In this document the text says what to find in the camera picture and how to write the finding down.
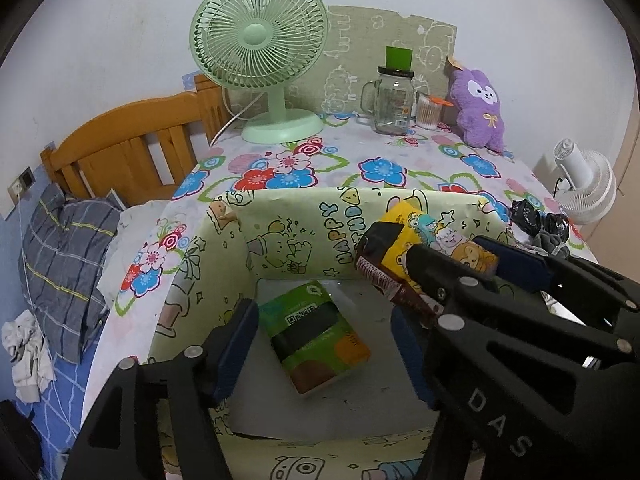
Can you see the blue tape piece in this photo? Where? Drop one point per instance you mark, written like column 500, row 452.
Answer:
column 189, row 80

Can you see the blue checked bedsheet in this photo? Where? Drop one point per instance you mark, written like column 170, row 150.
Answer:
column 55, row 410

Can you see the grey plaid pillow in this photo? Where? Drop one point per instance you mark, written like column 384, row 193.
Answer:
column 65, row 260

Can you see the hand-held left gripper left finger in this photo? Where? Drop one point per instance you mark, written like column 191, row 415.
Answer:
column 235, row 355

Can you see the white crumpled cloth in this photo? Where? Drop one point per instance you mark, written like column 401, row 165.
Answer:
column 25, row 355

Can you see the cartoon print storage box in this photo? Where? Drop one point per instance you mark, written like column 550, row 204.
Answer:
column 280, row 240

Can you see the black wall switch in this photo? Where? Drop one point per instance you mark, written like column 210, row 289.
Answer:
column 26, row 176

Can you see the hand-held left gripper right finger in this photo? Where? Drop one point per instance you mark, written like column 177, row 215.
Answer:
column 412, row 355

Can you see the green tissue pack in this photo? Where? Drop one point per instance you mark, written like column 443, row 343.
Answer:
column 315, row 335

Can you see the yellow cartoon tissue pack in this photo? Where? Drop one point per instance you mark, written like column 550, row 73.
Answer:
column 425, row 232

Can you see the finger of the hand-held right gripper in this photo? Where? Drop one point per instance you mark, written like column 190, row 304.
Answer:
column 450, row 285
column 520, row 265

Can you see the green cylinder cap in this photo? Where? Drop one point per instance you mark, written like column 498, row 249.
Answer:
column 398, row 57

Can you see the small white fan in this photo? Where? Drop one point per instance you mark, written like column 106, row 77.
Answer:
column 590, row 180

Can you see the beige cartoon print board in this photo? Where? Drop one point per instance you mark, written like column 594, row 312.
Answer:
column 350, row 45

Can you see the purple plush toy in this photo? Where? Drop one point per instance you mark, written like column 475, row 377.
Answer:
column 480, row 110

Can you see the wooden bed headboard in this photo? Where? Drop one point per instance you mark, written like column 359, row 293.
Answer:
column 120, row 140

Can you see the black crumpled plastic bag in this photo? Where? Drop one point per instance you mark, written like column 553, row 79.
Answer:
column 527, row 215

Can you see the cotton swab container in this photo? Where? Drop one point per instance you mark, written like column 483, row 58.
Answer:
column 430, row 112

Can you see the white wall socket plate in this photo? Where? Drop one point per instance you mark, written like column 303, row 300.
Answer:
column 15, row 200

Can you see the glass jar mug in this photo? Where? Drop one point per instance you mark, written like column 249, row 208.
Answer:
column 390, row 105

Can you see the green desk fan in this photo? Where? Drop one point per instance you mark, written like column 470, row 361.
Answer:
column 257, row 35

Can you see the floral tablecloth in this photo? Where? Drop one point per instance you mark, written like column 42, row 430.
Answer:
column 380, row 160

